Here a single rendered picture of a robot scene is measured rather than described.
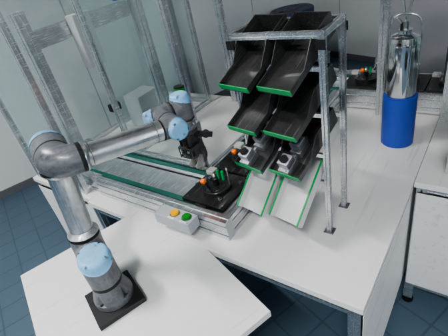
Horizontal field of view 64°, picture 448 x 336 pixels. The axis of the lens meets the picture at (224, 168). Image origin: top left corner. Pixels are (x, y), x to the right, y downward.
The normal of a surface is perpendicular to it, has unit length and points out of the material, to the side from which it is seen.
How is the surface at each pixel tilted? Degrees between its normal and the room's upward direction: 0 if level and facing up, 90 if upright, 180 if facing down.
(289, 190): 45
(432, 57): 78
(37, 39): 90
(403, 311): 0
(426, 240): 90
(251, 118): 25
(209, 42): 90
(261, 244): 0
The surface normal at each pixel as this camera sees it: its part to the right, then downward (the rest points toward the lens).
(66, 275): -0.19, -0.82
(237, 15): 0.57, 0.36
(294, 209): -0.62, -0.22
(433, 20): -0.82, 0.26
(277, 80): -0.47, -0.53
